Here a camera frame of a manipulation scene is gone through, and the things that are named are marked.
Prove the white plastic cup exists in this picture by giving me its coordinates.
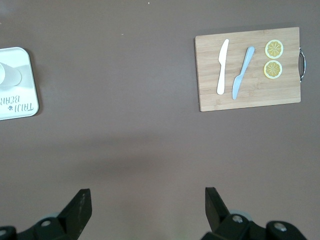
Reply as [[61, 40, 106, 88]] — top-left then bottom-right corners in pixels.
[[0, 61, 23, 88]]

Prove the cream tray with bear print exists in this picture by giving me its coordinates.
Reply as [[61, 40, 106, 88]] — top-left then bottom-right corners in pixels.
[[0, 46, 40, 122]]

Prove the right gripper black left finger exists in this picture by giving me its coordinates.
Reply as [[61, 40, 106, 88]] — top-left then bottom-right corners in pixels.
[[0, 188, 93, 240]]

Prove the grey plastic knife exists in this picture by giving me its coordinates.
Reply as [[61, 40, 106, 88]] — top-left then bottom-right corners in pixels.
[[231, 45, 256, 101]]

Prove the white plastic knife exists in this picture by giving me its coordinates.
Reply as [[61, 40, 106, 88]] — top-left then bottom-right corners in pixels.
[[216, 38, 230, 96]]

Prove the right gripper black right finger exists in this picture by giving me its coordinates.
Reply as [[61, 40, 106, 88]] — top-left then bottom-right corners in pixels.
[[199, 186, 308, 240]]

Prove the yellow lemon slice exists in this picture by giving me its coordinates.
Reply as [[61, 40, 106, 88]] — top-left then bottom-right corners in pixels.
[[264, 39, 284, 60], [263, 59, 283, 80]]

